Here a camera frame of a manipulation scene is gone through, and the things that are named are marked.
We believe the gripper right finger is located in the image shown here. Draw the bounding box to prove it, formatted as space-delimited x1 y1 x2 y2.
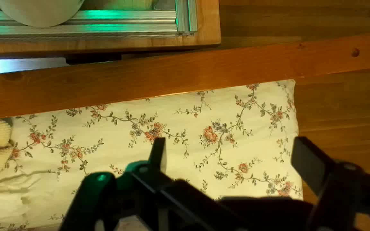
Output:
290 136 370 231

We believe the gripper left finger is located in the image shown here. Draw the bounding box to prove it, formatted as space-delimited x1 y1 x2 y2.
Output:
59 137 247 231

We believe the floral cream pillow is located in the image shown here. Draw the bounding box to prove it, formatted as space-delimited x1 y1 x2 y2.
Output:
0 79 304 231

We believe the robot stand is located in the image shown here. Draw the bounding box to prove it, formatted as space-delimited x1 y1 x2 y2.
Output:
0 0 222 76

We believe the wooden bed rail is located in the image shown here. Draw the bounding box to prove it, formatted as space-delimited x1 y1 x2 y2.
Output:
0 33 370 122

